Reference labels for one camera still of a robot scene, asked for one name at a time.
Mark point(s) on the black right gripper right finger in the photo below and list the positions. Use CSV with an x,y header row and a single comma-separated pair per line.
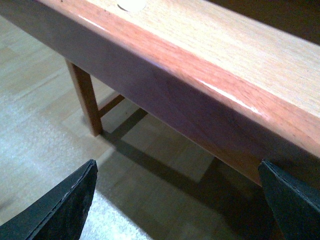
x,y
295,205

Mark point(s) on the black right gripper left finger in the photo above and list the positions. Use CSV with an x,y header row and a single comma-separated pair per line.
x,y
61,213

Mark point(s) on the wooden pull-out keyboard tray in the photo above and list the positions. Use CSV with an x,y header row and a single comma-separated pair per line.
x,y
240,78

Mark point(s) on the wooden desk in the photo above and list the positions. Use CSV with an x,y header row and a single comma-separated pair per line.
x,y
93,112

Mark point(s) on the white round object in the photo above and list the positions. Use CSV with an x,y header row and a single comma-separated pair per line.
x,y
132,5

